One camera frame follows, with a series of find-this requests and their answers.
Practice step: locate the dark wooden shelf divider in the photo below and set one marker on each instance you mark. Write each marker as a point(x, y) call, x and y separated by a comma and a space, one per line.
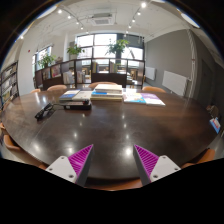
point(86, 71)

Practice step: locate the potted plant right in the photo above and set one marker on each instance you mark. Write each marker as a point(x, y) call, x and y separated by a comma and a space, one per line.
point(117, 48)

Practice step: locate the potted plant left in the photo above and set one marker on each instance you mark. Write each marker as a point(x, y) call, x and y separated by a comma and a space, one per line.
point(46, 60)

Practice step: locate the blue yellow book pile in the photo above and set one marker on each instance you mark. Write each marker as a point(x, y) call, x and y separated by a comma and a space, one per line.
point(105, 96)

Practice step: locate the orange chair far right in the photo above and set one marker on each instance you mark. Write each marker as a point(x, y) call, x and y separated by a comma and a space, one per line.
point(154, 89)

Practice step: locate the orange chair near left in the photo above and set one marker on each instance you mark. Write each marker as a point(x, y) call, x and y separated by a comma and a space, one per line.
point(10, 144)

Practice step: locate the white book top of pile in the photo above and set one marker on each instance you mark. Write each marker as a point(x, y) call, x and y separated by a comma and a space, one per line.
point(109, 88)

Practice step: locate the colourful magazine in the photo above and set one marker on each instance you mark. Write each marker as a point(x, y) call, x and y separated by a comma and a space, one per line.
point(133, 98)

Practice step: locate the blue book on stack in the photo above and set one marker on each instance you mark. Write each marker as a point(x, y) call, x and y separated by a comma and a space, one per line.
point(69, 95)

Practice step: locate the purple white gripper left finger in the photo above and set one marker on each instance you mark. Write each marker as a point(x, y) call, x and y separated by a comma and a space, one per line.
point(74, 168)

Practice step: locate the potted plant middle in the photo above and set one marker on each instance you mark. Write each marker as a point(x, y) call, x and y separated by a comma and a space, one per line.
point(74, 51)

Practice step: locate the potted plant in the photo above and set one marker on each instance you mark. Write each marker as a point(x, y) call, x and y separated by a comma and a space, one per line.
point(46, 60)
point(74, 51)
point(117, 48)

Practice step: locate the ceiling air conditioner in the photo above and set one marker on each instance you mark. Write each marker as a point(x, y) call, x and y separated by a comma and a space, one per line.
point(102, 19)

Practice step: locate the purple magazine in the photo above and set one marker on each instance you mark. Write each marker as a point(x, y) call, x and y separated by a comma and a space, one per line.
point(152, 99)

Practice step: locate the white grey book on stack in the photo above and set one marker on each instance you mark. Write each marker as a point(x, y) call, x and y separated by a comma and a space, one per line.
point(82, 95)

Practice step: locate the black book under stack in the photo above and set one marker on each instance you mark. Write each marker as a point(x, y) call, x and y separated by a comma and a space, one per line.
point(78, 105)

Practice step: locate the bookshelf at left wall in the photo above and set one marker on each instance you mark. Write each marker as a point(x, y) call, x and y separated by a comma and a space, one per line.
point(8, 83)

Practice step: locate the orange chair near right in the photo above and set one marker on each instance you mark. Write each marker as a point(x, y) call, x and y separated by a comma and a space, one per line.
point(206, 156)

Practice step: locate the orange chair far left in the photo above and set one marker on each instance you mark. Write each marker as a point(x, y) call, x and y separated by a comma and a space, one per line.
point(57, 87)

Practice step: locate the white radiator large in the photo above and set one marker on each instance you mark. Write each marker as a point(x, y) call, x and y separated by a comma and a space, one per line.
point(175, 83)

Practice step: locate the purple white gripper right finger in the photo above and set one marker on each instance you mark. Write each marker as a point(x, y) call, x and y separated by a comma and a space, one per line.
point(152, 167)

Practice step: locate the white radiator small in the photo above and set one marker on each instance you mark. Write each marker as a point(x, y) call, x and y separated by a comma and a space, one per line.
point(150, 73)

